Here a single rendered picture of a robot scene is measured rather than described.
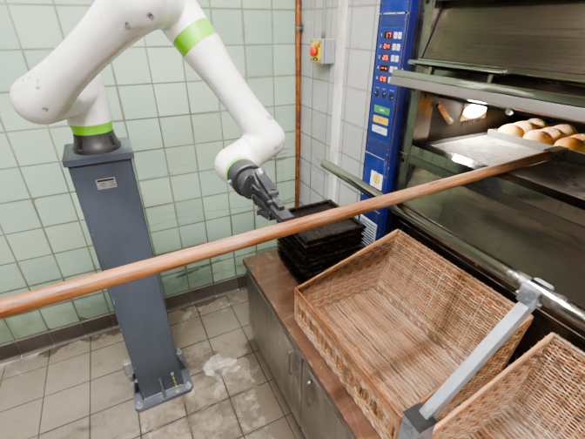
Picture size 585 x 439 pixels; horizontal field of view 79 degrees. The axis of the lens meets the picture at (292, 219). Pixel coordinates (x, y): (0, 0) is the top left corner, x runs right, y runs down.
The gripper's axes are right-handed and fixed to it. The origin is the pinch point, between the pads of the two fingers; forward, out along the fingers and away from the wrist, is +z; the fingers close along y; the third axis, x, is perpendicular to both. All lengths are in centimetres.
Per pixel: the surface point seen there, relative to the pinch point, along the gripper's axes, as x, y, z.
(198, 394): 21, 120, -54
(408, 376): -37, 61, 13
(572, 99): -53, -24, 23
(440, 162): -67, 4, -17
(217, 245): 16.5, -0.3, 6.5
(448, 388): -14.3, 19.9, 39.2
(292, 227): 0.4, 0.2, 6.4
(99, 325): 63, 115, -120
